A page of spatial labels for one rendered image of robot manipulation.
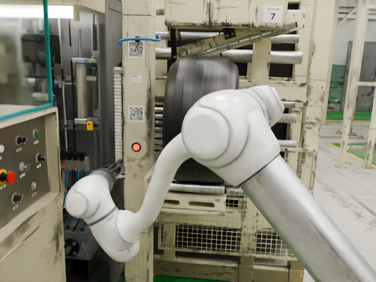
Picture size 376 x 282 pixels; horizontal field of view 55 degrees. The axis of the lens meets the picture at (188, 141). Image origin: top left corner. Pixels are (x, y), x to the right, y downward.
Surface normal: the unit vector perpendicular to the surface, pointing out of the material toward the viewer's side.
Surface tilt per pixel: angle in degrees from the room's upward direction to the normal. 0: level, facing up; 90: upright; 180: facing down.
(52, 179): 90
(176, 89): 58
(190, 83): 51
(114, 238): 92
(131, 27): 90
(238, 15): 90
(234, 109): 41
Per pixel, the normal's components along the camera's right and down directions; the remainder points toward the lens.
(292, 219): -0.29, 0.09
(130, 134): -0.11, 0.22
